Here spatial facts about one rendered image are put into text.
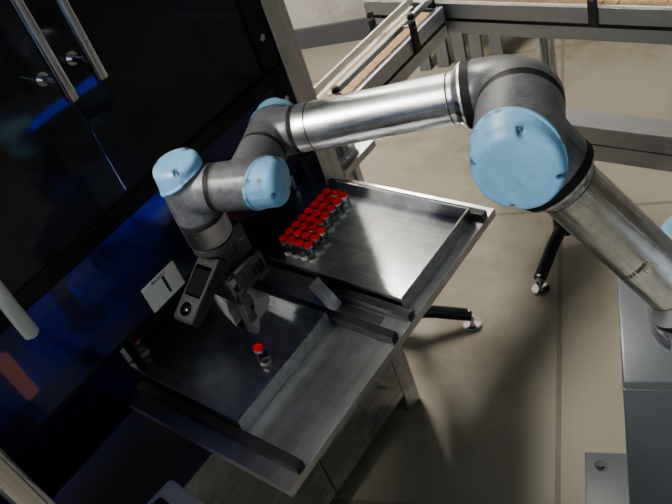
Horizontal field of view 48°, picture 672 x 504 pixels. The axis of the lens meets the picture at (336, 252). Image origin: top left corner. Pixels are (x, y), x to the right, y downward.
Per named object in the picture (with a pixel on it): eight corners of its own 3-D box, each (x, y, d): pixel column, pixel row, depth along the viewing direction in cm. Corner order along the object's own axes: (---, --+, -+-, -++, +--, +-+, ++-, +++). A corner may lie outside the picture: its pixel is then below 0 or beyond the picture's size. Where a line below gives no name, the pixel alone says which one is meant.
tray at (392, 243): (270, 268, 158) (264, 256, 156) (340, 191, 171) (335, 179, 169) (405, 311, 138) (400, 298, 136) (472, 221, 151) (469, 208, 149)
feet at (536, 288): (525, 293, 252) (520, 263, 243) (585, 200, 277) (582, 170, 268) (548, 299, 247) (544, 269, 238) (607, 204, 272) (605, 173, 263)
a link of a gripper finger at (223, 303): (261, 309, 136) (248, 275, 130) (240, 333, 133) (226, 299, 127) (248, 303, 138) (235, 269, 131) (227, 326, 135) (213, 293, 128)
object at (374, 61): (317, 179, 185) (297, 126, 175) (271, 169, 194) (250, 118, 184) (453, 35, 219) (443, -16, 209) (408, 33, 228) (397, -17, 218)
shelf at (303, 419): (108, 396, 147) (104, 390, 146) (316, 177, 182) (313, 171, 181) (292, 497, 119) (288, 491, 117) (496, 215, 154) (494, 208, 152)
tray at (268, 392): (122, 371, 148) (113, 359, 146) (208, 281, 161) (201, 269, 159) (245, 433, 128) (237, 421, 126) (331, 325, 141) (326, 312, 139)
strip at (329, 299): (316, 308, 146) (307, 286, 142) (325, 297, 147) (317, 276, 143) (375, 329, 137) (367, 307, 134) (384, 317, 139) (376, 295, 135)
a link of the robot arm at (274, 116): (557, 17, 102) (243, 89, 121) (557, 58, 95) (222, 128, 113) (571, 89, 109) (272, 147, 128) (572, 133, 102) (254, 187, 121)
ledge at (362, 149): (302, 169, 186) (299, 162, 185) (332, 138, 193) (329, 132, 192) (346, 178, 178) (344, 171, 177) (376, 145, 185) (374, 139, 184)
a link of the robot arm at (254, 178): (287, 129, 111) (220, 137, 115) (267, 176, 103) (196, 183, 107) (302, 171, 116) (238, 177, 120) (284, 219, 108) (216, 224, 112)
